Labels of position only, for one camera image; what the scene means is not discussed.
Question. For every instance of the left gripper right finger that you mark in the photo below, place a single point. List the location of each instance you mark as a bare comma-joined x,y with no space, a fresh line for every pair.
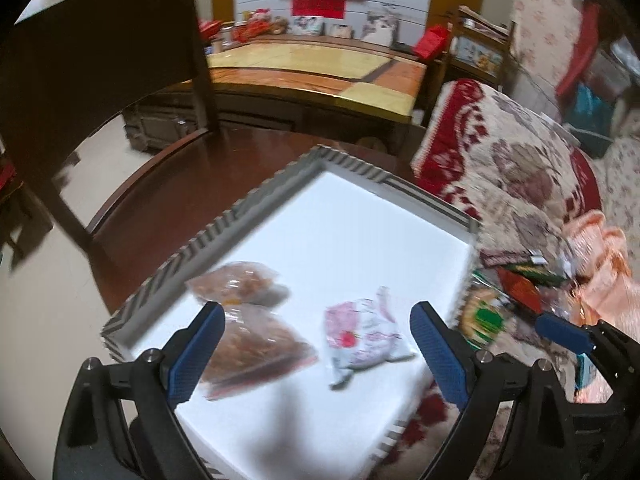
539,441

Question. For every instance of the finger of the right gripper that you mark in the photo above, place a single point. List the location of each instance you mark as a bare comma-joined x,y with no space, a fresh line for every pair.
565,334

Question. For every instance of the wooden shelf cabinet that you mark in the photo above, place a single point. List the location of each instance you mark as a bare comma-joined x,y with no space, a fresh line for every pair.
479,48

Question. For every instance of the red wall banner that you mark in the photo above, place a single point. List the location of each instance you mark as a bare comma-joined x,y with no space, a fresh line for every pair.
323,8

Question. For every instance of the wooden coffee table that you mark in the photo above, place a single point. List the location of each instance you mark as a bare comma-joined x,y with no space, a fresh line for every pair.
339,89

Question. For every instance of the striped white storage box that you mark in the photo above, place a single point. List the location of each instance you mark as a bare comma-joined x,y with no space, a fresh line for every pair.
334,228

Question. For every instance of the clear plastic bag dark snacks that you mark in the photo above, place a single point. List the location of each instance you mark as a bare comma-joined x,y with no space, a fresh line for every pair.
561,301

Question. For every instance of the red gift bag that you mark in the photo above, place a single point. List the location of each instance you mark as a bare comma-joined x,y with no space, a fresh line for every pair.
432,43

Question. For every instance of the green round cake packet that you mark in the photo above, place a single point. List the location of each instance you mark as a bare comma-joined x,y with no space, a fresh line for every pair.
482,316

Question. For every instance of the strawberry snack packet white pink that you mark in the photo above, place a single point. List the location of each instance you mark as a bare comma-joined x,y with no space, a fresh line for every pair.
361,334

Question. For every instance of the clear bag brown snacks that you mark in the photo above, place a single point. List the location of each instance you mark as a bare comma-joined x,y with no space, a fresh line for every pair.
257,347
241,282

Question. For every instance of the floral bed sheet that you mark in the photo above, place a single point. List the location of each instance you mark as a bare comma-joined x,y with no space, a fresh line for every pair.
617,174

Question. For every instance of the dark brown snack bar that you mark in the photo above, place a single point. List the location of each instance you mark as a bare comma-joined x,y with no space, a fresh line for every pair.
491,258

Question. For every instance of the pink satin quilt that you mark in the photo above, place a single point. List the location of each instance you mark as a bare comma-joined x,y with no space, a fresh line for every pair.
605,290

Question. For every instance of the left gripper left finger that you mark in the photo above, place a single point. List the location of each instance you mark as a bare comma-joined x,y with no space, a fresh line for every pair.
120,422

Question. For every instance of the dark green snack packet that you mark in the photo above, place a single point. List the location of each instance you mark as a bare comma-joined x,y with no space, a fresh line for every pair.
537,274

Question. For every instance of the red orange snack packet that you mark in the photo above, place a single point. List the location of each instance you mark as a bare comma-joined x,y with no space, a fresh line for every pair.
520,289

